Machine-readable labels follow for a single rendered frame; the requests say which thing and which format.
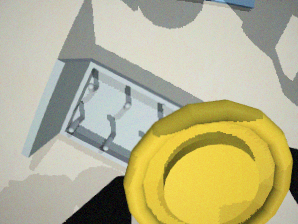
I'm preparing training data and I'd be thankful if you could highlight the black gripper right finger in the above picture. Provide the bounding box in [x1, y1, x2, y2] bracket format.
[289, 148, 298, 204]

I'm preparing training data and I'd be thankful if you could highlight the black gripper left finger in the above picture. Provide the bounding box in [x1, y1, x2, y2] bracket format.
[61, 176, 132, 224]

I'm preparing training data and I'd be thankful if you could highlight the yellow plate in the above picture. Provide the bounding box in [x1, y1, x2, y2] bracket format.
[122, 100, 293, 224]

